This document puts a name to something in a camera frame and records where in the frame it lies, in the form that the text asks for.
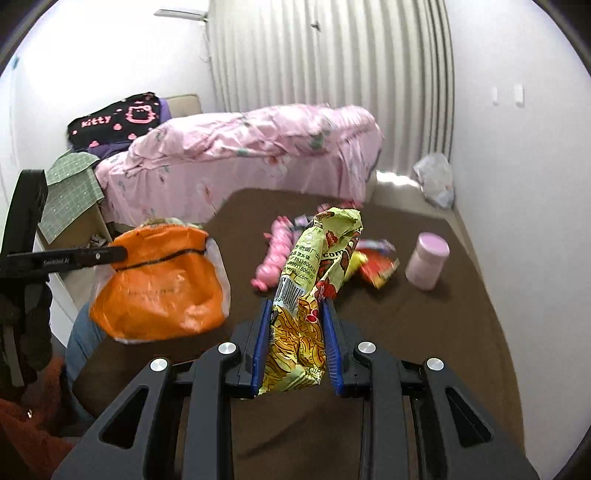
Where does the red yellow snack wrapper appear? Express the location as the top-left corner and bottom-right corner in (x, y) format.
(355, 247), (400, 289)

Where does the pink floral bedsheet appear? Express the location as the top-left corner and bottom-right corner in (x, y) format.
(95, 138), (382, 227)

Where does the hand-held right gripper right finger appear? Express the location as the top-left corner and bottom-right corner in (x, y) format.
(322, 299), (539, 480)

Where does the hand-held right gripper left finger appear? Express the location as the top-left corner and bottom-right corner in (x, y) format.
(58, 299), (273, 480)

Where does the pink floral duvet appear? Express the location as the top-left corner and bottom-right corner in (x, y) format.
(128, 104), (384, 171)

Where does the pink cup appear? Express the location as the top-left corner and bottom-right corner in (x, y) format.
(405, 232), (451, 291)

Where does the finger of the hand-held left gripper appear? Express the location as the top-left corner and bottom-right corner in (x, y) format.
(32, 246), (127, 272)

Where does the person's leg in blue jeans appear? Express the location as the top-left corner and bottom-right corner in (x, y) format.
(65, 305), (112, 425)

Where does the striped white curtain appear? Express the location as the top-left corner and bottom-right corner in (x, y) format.
(208, 0), (455, 153)

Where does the green checked cloth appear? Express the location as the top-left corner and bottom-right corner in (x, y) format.
(39, 150), (105, 245)

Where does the clear plastic bag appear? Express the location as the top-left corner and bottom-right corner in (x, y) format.
(412, 152), (455, 209)

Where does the dark purple wrapper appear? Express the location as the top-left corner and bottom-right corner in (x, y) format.
(288, 213), (319, 232)

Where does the orange plastic bag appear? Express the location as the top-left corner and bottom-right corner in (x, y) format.
(89, 226), (232, 344)

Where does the blue white wrapper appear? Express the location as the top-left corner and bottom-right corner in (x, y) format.
(360, 237), (398, 254)

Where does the pink pig toy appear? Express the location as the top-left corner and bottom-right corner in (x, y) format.
(250, 215), (301, 291)

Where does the brown table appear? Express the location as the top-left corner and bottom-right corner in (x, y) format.
(69, 187), (527, 480)

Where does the orange fuzzy cloth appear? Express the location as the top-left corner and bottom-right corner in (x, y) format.
(0, 355), (93, 480)

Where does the black pink printed blanket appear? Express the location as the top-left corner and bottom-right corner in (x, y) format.
(68, 92), (162, 151)

